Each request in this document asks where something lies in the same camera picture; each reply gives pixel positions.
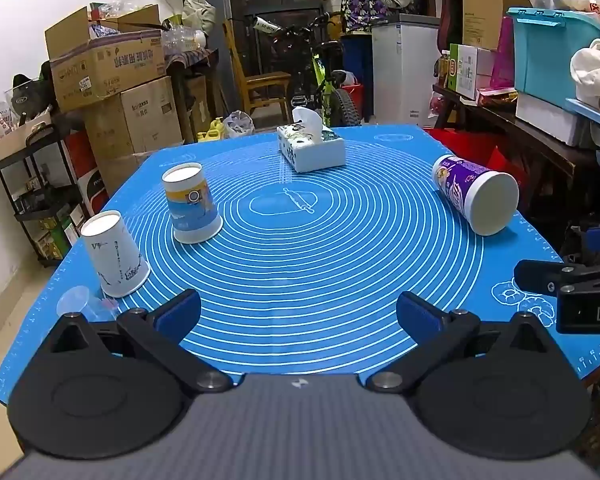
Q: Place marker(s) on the white chest freezer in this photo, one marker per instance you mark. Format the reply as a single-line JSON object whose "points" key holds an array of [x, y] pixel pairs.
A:
{"points": [[402, 70]]}

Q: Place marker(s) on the pink shopping bag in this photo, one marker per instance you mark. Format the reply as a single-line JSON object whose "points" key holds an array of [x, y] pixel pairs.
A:
{"points": [[504, 57]]}

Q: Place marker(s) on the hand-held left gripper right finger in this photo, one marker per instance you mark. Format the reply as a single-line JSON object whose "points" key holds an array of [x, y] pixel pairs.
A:
{"points": [[419, 314]]}

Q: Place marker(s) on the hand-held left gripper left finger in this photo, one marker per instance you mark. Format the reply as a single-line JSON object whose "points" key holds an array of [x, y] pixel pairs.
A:
{"points": [[179, 312]]}

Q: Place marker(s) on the blue silicone baking mat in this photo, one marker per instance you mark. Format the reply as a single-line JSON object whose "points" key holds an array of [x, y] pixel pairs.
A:
{"points": [[305, 260]]}

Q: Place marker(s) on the white crumpled cloth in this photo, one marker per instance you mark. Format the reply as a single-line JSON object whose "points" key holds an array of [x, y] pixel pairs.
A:
{"points": [[597, 67]]}

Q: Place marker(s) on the large open cardboard box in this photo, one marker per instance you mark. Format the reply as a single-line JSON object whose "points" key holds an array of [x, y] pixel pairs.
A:
{"points": [[105, 65]]}

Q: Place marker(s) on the purple paper cup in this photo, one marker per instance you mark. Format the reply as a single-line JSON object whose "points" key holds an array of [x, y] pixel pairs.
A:
{"points": [[472, 190]]}

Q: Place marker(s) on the red bag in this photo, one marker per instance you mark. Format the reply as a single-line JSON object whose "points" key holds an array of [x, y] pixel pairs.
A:
{"points": [[485, 152]]}

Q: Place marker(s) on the white paper cup with drawings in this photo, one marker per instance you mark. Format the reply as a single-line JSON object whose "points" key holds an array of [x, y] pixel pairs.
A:
{"points": [[115, 260]]}

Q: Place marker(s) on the teal plastic storage bin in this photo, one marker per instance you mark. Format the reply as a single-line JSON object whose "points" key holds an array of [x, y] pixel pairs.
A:
{"points": [[550, 55]]}

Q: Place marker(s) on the floral fabric bag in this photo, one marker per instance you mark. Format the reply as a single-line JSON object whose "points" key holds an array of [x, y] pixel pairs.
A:
{"points": [[362, 5]]}

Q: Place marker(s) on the yellow plastic jug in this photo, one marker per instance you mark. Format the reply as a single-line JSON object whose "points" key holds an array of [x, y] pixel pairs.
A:
{"points": [[210, 131]]}

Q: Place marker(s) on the tall cardboard box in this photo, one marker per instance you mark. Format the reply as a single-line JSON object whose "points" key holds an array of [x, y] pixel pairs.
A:
{"points": [[485, 5]]}

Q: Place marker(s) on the black bag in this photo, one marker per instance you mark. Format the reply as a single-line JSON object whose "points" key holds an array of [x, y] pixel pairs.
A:
{"points": [[30, 92]]}

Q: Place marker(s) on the dark wooden desk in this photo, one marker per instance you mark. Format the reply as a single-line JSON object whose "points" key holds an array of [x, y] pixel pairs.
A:
{"points": [[540, 155]]}

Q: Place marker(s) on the dark wooden side table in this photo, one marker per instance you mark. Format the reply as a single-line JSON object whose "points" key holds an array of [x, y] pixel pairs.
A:
{"points": [[190, 60]]}

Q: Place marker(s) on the closed cardboard box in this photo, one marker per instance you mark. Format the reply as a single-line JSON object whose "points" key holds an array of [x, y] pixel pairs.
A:
{"points": [[135, 115]]}

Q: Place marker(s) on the blue and yellow paper cup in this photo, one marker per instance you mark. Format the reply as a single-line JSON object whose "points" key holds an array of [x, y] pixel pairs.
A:
{"points": [[192, 205]]}

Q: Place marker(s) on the white and green carton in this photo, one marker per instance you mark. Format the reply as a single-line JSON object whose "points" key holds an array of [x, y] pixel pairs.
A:
{"points": [[472, 72]]}

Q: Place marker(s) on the white foam box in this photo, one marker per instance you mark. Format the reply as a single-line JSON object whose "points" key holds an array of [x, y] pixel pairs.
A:
{"points": [[550, 117]]}

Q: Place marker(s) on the black wheeled rack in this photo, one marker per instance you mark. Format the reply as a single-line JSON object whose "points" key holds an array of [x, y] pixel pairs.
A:
{"points": [[30, 195]]}

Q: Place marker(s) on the white printed tissue box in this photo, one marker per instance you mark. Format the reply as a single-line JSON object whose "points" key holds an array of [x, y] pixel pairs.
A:
{"points": [[312, 147]]}

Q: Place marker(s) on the red plastic bucket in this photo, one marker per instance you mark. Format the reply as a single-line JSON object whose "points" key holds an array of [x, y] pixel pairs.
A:
{"points": [[354, 102]]}

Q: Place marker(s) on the wooden chair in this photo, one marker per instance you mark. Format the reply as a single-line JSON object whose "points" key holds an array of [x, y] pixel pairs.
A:
{"points": [[260, 85]]}

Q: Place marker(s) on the small clear plastic cup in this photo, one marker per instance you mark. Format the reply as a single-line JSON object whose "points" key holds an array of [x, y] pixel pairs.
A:
{"points": [[80, 302]]}

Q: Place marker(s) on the black bicycle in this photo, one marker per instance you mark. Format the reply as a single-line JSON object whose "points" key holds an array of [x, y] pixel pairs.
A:
{"points": [[320, 80]]}

